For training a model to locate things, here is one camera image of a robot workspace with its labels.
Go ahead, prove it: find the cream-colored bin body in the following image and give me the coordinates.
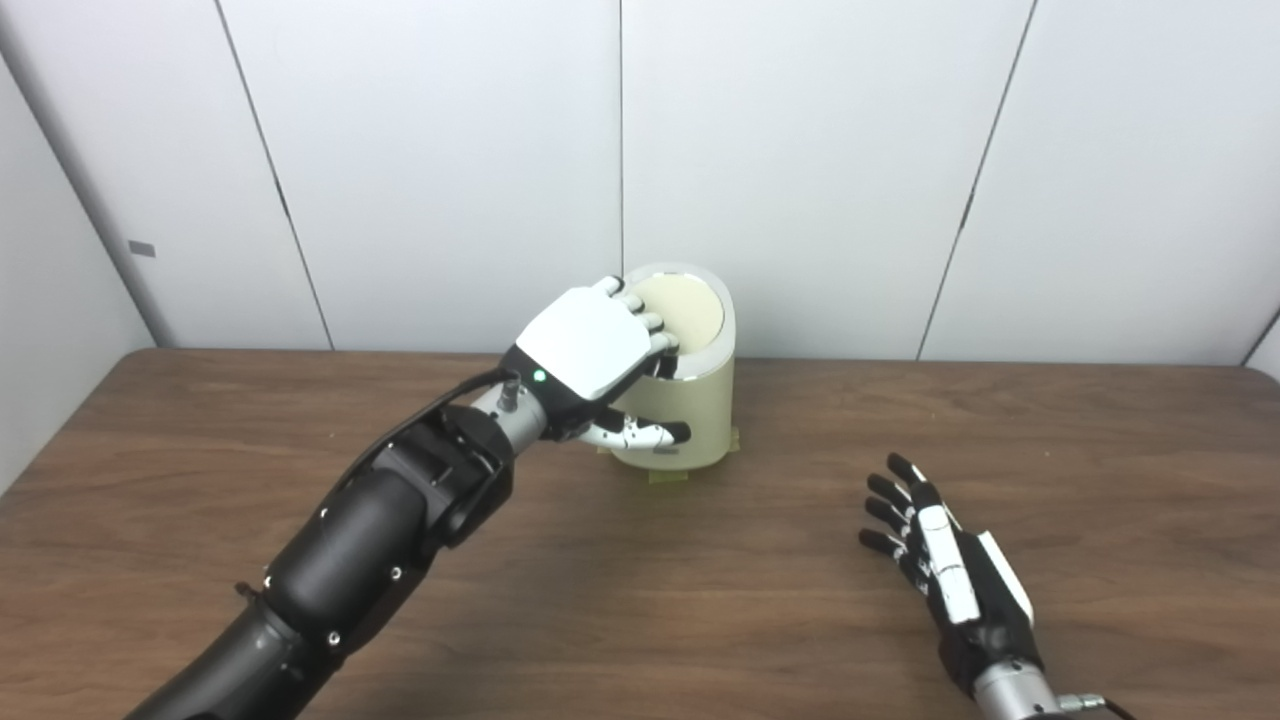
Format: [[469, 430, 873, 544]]
[[598, 262, 738, 469]]

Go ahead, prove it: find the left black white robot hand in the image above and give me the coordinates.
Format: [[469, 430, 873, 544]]
[[500, 277, 691, 451]]

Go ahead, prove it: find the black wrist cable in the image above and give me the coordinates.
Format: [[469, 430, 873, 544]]
[[1058, 693, 1136, 720], [340, 368, 526, 491]]

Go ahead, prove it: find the round cream bin lid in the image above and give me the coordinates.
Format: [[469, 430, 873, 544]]
[[630, 275, 724, 351]]

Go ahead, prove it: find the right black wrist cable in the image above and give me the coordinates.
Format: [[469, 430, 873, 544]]
[[1058, 693, 1136, 720]]

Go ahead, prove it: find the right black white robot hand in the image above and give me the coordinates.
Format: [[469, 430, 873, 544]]
[[858, 452, 1044, 699]]

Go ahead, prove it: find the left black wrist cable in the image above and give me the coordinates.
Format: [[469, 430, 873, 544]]
[[340, 368, 526, 491]]

